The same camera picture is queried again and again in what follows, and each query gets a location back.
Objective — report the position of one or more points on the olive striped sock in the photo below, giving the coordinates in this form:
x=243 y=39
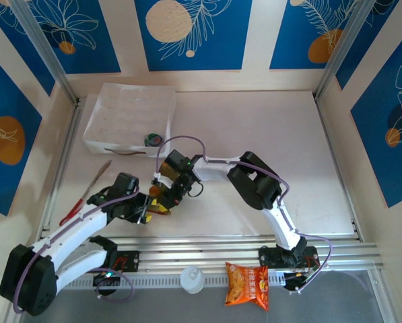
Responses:
x=167 y=170

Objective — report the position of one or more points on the grey-blue striped sock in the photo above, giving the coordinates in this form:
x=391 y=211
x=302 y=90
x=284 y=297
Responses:
x=153 y=140

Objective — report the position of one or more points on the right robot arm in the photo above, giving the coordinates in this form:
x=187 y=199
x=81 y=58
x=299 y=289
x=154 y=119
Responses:
x=254 y=188

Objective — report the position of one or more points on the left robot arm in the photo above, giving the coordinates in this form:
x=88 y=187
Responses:
x=29 y=279

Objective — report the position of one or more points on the black controller module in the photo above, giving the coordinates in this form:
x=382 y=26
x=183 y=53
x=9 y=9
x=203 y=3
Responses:
x=298 y=281
x=106 y=279

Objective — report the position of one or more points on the white fabric organizer box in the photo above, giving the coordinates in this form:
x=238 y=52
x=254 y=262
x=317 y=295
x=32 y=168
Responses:
x=130 y=114

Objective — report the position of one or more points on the orange snack bag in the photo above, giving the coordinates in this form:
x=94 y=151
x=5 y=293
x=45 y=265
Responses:
x=246 y=286

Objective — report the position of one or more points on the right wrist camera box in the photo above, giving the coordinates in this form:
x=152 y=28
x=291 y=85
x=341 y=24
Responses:
x=157 y=177

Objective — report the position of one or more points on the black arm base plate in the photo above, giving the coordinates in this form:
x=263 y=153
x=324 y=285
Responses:
x=271 y=257
x=130 y=260

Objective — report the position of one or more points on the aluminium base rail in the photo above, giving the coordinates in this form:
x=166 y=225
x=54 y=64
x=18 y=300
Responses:
x=200 y=249

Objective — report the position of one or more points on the aluminium side rail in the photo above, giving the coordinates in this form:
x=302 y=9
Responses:
x=327 y=134
x=67 y=144

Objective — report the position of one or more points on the aluminium corner post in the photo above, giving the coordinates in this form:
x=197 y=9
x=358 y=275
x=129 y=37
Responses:
x=342 y=43
x=43 y=43

